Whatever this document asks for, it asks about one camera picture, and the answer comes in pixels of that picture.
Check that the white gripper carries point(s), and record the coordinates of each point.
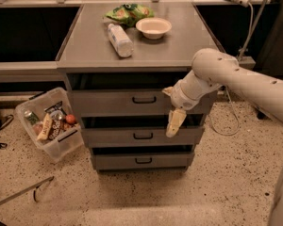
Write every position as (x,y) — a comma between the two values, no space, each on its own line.
(181,96)

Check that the grey top drawer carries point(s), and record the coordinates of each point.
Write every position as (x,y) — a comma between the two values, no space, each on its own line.
(120,102)

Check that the grey drawer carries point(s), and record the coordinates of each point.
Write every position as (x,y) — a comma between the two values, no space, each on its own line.
(139,137)
(141,161)
(120,102)

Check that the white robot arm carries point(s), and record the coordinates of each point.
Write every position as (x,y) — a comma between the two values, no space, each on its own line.
(212,69)

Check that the grey drawer cabinet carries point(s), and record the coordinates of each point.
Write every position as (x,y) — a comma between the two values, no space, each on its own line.
(115,86)

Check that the grey middle drawer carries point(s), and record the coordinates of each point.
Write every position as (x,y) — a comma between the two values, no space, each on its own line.
(139,137)

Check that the grey bottom drawer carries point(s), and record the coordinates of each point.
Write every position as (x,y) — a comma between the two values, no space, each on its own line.
(141,161)

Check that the white paper bowl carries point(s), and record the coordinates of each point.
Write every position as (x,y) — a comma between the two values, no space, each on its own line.
(153,28)

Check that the clear plastic water bottle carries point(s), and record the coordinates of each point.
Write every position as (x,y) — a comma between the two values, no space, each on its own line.
(122,44)

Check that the green chip bag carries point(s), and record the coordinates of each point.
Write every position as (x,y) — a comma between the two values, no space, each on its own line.
(129,14)

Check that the red apple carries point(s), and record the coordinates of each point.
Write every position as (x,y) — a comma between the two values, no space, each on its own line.
(70,119)

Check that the brown snack bag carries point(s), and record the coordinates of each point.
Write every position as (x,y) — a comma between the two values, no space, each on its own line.
(56,128)

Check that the clear plastic storage bin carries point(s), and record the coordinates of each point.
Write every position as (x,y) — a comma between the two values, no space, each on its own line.
(55,103)

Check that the yellow snack box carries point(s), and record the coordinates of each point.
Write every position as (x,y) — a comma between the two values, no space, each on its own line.
(46,126)

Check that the green soda can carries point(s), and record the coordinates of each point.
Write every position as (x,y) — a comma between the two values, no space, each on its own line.
(31,117)

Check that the metal rod on floor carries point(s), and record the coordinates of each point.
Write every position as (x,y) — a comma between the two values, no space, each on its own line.
(20,193)

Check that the grey metal pole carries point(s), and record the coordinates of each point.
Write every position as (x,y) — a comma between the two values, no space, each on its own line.
(253,24)

